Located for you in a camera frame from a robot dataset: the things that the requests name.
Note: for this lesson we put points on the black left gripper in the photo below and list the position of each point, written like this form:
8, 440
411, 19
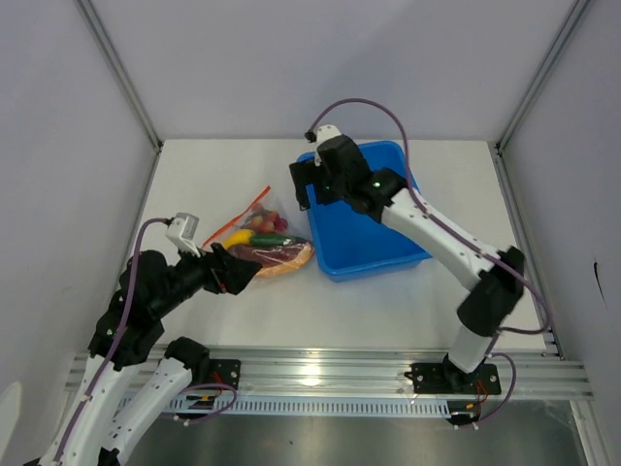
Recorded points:
239, 271

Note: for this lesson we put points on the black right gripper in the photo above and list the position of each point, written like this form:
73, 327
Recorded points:
306, 174

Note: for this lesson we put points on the orange mango slice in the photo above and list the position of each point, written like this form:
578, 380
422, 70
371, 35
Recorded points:
239, 237

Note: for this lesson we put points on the green cucumber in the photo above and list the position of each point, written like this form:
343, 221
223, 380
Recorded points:
274, 240

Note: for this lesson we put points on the clear zip top bag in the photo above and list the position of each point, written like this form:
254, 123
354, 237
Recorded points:
262, 233

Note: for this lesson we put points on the red lychee bunch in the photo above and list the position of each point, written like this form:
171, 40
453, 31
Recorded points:
273, 222

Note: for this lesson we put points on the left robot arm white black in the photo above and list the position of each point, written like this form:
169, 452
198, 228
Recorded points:
97, 430

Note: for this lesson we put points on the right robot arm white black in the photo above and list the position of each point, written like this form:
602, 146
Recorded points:
492, 278

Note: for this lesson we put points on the blue plastic bin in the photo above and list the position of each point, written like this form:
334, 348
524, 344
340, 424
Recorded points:
350, 246

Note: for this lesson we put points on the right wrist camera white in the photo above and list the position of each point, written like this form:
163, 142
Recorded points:
319, 136

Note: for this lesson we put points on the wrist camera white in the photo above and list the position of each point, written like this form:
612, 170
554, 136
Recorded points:
181, 231
319, 136

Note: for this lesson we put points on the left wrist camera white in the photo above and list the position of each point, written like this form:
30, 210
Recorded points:
181, 231

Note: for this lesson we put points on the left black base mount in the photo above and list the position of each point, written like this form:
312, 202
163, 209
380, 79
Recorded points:
213, 371

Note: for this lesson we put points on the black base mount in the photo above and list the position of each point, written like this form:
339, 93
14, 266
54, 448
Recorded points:
442, 379
213, 371

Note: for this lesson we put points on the white slotted cable duct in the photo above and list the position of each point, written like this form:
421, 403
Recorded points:
309, 406

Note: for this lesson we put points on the right aluminium frame post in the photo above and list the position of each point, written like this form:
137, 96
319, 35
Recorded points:
575, 16

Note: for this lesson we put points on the aluminium frame post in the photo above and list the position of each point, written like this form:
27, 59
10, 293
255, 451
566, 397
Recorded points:
575, 16
112, 58

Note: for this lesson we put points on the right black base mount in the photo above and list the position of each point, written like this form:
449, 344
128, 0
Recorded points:
442, 379

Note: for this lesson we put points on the left aluminium frame post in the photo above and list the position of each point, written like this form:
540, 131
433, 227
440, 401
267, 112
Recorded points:
112, 58

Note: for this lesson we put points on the aluminium mounting rail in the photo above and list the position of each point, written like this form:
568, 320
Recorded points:
380, 373

